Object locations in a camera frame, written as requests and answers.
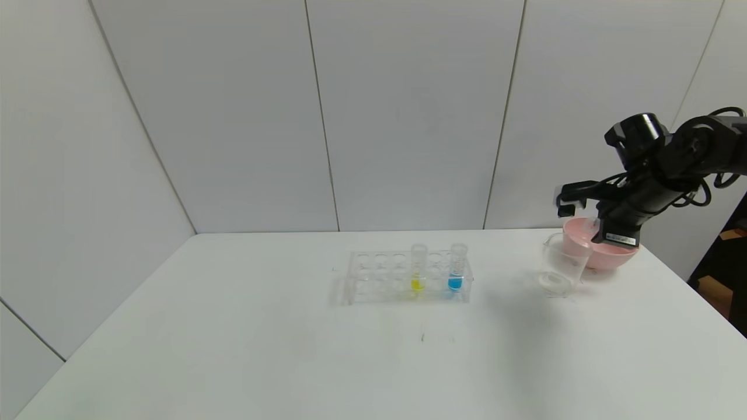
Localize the test tube with yellow pigment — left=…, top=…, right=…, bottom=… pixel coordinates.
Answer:
left=410, top=243, right=428, bottom=293

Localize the clear acrylic test tube rack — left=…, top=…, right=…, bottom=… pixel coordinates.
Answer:
left=344, top=250, right=473, bottom=305

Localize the test tube with blue pigment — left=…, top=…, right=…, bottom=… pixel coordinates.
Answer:
left=449, top=242, right=469, bottom=293

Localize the clear glass beaker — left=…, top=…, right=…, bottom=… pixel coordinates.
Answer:
left=537, top=232, right=592, bottom=299

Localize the pink plastic bowl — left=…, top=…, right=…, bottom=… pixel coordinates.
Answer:
left=561, top=217, right=640, bottom=271

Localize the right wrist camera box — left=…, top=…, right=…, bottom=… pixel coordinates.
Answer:
left=554, top=181, right=602, bottom=218

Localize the black camera cable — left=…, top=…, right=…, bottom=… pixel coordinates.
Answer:
left=584, top=171, right=636, bottom=197

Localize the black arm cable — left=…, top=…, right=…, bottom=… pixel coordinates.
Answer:
left=671, top=106, right=747, bottom=209

